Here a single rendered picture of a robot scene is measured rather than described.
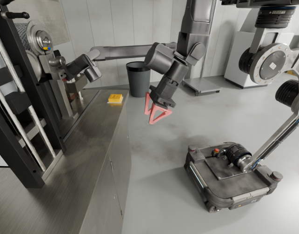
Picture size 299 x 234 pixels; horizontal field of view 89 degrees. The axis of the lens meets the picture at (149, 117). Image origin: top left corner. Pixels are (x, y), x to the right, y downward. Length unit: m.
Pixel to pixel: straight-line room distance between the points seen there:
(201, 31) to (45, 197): 0.62
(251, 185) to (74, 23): 3.46
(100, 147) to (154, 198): 0.97
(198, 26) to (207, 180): 1.17
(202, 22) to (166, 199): 1.35
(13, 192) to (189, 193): 1.29
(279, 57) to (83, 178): 0.99
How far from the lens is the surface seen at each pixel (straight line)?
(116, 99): 0.93
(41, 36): 0.80
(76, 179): 0.57
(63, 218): 0.52
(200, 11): 0.45
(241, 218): 1.62
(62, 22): 1.72
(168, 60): 0.44
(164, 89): 0.46
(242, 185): 1.48
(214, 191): 1.36
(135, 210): 1.47
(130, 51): 0.82
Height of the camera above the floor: 1.33
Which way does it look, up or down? 33 degrees down
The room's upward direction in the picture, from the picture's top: straight up
